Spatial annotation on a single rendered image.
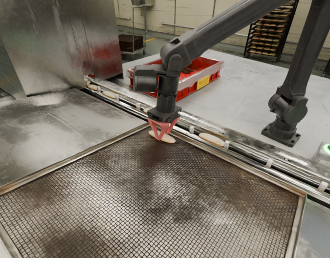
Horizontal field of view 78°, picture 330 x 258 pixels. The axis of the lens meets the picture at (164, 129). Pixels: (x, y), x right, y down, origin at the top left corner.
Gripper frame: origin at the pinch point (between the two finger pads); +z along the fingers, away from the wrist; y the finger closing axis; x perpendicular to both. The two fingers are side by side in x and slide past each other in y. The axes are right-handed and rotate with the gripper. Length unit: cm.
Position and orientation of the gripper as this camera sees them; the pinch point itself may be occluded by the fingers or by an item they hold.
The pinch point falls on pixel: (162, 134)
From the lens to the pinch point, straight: 66.5
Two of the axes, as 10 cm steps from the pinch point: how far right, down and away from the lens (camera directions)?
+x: 8.3, 3.4, -4.4
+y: -5.4, 3.5, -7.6
